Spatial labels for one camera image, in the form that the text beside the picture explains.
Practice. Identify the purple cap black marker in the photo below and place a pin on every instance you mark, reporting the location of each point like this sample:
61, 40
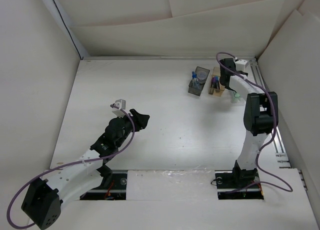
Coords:
213, 83

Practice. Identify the clear transparent container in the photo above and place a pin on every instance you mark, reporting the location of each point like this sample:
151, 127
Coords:
242, 102

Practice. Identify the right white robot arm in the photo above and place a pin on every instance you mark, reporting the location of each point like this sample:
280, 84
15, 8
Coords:
260, 118

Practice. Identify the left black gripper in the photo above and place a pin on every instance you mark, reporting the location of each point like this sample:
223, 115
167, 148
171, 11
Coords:
139, 120

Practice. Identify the clear tape dispenser roll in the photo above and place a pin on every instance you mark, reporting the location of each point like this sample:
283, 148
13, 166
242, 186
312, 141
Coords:
202, 76

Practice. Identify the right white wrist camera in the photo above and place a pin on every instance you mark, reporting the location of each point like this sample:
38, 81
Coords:
241, 64

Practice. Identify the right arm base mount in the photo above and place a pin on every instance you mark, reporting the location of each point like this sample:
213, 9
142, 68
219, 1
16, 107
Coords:
225, 181

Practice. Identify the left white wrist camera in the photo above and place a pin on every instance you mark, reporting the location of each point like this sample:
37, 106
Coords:
118, 107

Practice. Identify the orange transparent container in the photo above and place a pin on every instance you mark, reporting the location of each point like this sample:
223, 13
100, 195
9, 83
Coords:
214, 92

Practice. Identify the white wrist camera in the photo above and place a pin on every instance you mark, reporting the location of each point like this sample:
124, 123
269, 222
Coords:
118, 107
241, 64

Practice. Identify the blue cap black marker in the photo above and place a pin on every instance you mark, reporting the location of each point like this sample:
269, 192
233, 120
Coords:
218, 83

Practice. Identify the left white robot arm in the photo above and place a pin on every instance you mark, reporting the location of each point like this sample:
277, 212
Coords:
47, 197

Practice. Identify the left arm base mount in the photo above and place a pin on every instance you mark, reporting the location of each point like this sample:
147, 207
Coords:
115, 190

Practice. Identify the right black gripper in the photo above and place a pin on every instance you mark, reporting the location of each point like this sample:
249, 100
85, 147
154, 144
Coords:
229, 88

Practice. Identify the blue cap glue bottle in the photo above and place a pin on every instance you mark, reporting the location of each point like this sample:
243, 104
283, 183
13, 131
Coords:
195, 82

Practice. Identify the dark grey transparent container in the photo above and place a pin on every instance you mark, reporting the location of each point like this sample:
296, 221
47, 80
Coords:
193, 90

